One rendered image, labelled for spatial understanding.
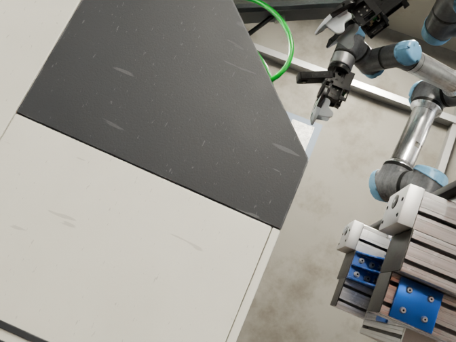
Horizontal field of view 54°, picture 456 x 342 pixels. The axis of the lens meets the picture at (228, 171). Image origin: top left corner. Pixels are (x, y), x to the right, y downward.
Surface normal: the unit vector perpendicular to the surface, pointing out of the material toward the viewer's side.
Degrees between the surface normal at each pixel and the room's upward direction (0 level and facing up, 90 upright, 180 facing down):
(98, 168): 90
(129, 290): 90
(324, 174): 90
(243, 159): 90
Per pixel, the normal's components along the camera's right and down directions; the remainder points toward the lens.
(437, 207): -0.04, -0.26
